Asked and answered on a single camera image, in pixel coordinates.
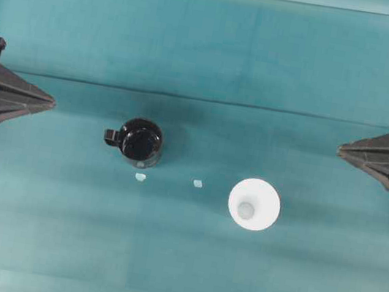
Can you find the white paper cup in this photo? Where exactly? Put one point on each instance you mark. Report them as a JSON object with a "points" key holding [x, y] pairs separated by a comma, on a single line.
{"points": [[254, 204]]}

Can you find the left tape marker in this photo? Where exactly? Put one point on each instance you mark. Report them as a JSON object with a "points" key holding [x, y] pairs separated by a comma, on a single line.
{"points": [[140, 176]]}

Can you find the tape marker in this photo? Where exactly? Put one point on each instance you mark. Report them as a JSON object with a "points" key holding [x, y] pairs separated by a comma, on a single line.
{"points": [[140, 176], [198, 183]]}

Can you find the right tape marker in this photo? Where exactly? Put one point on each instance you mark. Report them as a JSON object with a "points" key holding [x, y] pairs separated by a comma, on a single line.
{"points": [[198, 183]]}

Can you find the black cup holder with handle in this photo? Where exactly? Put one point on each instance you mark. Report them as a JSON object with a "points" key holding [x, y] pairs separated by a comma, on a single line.
{"points": [[139, 140]]}

